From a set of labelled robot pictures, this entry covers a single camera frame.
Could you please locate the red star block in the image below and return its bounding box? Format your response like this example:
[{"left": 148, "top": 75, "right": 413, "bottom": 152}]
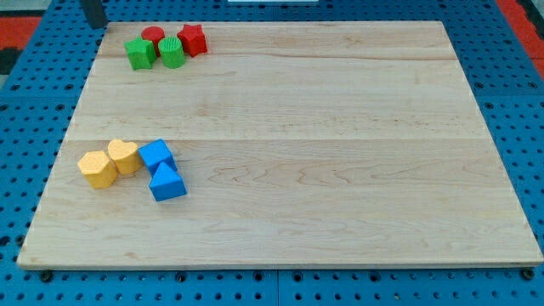
[{"left": 177, "top": 24, "right": 207, "bottom": 57}]

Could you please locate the green star block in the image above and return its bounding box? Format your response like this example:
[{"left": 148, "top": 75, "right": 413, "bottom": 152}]
[{"left": 124, "top": 37, "right": 156, "bottom": 71}]

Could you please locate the wooden board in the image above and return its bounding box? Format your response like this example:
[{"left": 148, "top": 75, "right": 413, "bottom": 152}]
[{"left": 18, "top": 21, "right": 543, "bottom": 270}]

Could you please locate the blue triangle block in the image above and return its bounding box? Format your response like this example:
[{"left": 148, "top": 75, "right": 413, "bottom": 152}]
[{"left": 149, "top": 162, "right": 187, "bottom": 201}]

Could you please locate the blue cube block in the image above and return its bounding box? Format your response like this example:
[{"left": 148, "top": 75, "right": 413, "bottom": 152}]
[{"left": 138, "top": 139, "right": 178, "bottom": 176}]

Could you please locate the green cylinder block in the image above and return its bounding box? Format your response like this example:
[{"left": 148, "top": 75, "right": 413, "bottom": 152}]
[{"left": 158, "top": 37, "right": 185, "bottom": 69}]

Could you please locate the yellow heart block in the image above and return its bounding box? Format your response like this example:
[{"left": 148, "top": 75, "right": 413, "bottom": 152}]
[{"left": 107, "top": 139, "right": 144, "bottom": 174}]

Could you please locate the red cylinder block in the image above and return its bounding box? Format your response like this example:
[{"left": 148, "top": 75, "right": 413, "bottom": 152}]
[{"left": 140, "top": 25, "right": 166, "bottom": 57}]

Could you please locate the yellow hexagon block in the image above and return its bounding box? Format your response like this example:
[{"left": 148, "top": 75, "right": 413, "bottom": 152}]
[{"left": 77, "top": 150, "right": 117, "bottom": 189}]

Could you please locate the black cylindrical robot tool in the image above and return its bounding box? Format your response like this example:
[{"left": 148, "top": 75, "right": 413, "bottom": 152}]
[{"left": 80, "top": 0, "right": 108, "bottom": 29}]

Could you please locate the blue perforated table panel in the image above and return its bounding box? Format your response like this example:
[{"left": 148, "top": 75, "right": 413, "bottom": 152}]
[{"left": 1, "top": 0, "right": 543, "bottom": 305}]

